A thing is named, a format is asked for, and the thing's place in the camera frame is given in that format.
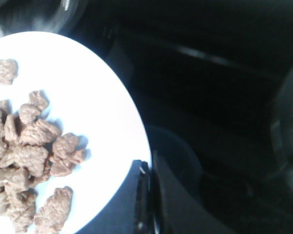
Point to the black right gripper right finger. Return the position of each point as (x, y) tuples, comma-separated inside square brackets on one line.
[(175, 210)]

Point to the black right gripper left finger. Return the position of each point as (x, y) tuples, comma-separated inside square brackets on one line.
[(128, 212)]

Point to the light blue round plate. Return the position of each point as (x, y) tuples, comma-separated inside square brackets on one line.
[(86, 98)]

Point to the brown meat pieces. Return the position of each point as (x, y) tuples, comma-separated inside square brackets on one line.
[(31, 151)]

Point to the black glass gas cooktop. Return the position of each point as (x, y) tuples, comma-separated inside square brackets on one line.
[(208, 70)]

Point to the right black burner head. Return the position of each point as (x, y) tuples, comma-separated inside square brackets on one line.
[(281, 129)]

